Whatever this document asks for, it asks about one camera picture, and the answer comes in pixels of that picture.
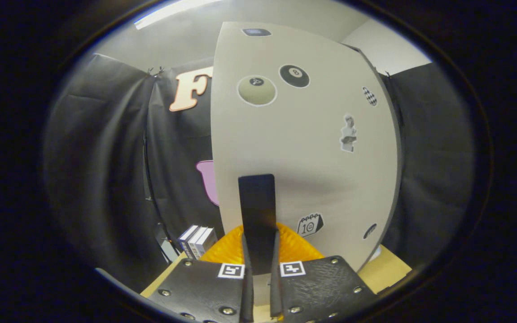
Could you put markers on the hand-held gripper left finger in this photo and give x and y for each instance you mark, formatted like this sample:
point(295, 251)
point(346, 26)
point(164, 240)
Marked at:
point(247, 296)

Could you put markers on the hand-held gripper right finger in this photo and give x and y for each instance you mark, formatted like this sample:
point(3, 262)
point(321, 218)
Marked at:
point(275, 291)

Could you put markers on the black backdrop cloth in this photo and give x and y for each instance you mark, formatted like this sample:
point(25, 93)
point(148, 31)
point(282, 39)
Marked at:
point(106, 157)

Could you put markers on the ceiling light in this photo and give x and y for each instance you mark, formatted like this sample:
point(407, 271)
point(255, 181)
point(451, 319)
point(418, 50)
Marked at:
point(168, 11)

